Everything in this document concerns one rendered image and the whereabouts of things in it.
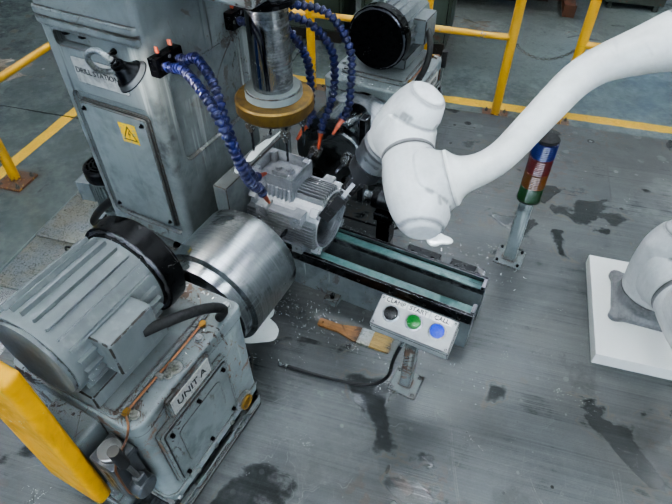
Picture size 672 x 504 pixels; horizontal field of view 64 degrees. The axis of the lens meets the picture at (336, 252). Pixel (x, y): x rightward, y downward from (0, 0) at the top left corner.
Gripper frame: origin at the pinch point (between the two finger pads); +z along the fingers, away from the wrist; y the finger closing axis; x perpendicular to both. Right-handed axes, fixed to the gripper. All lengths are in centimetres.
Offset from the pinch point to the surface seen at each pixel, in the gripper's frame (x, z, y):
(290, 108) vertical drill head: -21.0, -14.7, -2.4
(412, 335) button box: 28.4, -10.9, 21.9
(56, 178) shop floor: -135, 205, -64
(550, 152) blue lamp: 32, -29, -34
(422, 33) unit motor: -11, -13, -65
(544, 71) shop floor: 65, 91, -331
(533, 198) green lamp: 39, -17, -33
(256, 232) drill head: -9.6, -0.4, 18.9
